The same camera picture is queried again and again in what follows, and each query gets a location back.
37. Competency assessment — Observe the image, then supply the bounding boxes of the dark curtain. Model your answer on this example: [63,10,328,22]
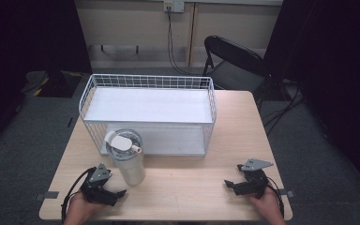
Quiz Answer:
[0,0,92,158]
[262,0,360,190]

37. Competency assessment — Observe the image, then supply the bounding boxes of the black floor cables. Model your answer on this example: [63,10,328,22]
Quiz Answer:
[262,79,308,136]

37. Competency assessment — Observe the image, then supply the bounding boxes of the black folding chair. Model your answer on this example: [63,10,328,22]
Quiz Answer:
[201,35,274,96]

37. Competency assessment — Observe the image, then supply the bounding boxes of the person's right hand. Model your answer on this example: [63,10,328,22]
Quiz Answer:
[248,186,286,225]

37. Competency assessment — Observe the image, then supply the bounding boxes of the black wall socket cable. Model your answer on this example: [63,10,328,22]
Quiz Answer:
[167,6,203,77]

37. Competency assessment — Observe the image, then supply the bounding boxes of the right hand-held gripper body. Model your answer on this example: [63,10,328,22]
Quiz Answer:
[232,157,275,200]

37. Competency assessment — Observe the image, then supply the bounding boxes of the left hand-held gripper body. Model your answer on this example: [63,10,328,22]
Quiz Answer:
[80,162,118,207]

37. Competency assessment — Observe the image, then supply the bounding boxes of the white wall socket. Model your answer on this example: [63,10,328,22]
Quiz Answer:
[163,0,186,14]

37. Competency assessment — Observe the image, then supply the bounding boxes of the black tape strip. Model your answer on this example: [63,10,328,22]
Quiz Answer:
[277,188,296,199]
[34,190,60,202]

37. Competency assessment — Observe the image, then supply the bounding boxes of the person's left hand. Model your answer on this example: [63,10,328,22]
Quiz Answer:
[63,190,107,225]

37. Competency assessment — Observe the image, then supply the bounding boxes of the black stand base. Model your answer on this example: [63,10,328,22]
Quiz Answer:
[37,69,83,98]

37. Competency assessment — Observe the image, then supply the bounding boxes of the white wire two-tier shelf rack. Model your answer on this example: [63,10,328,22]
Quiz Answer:
[78,73,218,158]

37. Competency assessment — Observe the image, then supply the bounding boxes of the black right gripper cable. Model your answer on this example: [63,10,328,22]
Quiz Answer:
[265,176,286,218]

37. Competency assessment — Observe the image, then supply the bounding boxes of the clear tumbler cup white lid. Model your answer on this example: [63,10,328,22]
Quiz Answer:
[103,127,147,187]

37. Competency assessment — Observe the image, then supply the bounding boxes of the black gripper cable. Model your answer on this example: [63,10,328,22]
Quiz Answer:
[265,176,286,218]
[60,166,98,225]

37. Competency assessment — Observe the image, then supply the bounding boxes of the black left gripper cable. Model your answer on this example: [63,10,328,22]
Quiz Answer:
[60,166,98,225]

